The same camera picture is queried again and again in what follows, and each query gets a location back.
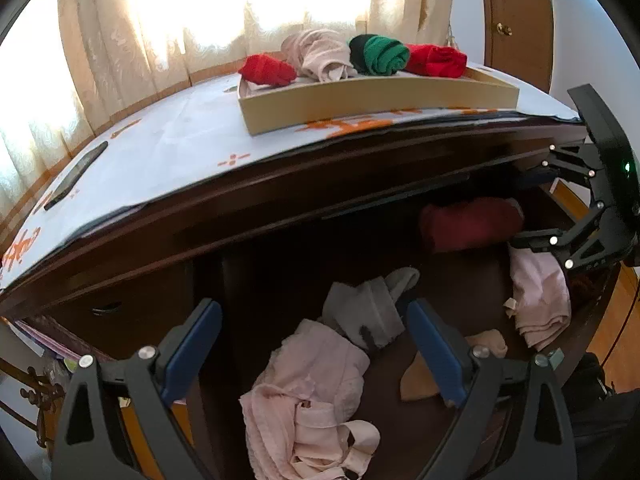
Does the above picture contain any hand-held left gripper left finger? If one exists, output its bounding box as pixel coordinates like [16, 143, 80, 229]
[50, 297, 223, 480]

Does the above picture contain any person's dark clothing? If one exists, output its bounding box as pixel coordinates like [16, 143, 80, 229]
[565, 352, 640, 480]

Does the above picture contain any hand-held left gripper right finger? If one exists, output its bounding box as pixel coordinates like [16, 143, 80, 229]
[405, 297, 578, 480]

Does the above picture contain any beige cloth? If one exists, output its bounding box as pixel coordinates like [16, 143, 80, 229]
[400, 329, 509, 403]

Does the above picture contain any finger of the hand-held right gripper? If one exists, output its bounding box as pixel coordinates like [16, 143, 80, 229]
[510, 202, 626, 276]
[520, 144, 603, 206]

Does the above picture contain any black smartphone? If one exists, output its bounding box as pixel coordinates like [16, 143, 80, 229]
[44, 141, 109, 211]

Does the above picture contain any green and purple printed cloth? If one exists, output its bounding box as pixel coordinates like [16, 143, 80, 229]
[7, 317, 121, 376]

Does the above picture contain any pale beige pink underwear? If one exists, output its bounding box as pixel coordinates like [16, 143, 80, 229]
[280, 29, 357, 82]

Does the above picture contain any grey underwear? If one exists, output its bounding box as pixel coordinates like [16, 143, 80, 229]
[320, 267, 422, 353]

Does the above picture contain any brown wooden dresser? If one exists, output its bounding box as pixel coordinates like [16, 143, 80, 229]
[0, 115, 640, 480]

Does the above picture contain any dark red underwear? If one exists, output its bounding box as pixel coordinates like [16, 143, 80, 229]
[419, 196, 526, 254]

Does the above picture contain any brown wooden drawer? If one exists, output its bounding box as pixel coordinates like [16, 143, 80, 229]
[192, 185, 621, 480]

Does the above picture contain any ornate brass frame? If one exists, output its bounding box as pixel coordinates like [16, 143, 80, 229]
[0, 357, 68, 448]

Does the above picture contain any white orange-patterned table cover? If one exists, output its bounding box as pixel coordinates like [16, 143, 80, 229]
[0, 62, 586, 291]

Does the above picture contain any beige cardboard tray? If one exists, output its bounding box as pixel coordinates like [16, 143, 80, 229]
[236, 65, 521, 136]

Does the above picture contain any light pink underwear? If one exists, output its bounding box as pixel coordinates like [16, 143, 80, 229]
[504, 247, 572, 352]
[239, 317, 382, 480]

